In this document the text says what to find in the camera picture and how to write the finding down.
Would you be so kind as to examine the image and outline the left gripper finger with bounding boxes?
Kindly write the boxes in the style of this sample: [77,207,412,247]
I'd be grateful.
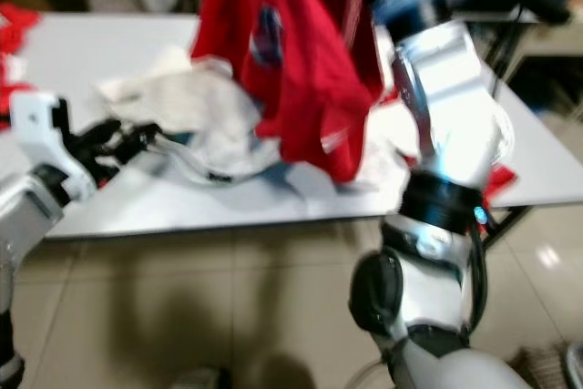
[98,138,152,162]
[98,121,160,140]

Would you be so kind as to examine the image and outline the red polo shirt white trim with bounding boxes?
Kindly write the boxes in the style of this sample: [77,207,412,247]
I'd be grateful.
[191,0,385,185]

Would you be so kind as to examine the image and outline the white table black legs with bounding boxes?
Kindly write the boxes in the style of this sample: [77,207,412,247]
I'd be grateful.
[0,14,583,253]

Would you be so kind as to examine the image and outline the beige trousers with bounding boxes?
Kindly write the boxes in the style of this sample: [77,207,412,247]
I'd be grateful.
[96,43,283,180]

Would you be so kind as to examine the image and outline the plain red shirt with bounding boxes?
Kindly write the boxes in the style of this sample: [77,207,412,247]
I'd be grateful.
[483,163,516,203]
[0,2,39,130]

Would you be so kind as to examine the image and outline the grey robot foot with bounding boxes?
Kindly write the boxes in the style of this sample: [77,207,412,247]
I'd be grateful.
[175,367,233,389]

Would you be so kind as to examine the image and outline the white crumpled shirt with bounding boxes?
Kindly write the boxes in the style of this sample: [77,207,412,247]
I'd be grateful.
[373,25,424,171]

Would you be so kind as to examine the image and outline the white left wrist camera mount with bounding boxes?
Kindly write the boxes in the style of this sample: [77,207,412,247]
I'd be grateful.
[9,90,72,180]

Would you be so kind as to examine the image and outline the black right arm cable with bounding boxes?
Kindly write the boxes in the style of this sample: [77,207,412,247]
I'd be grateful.
[465,207,493,335]

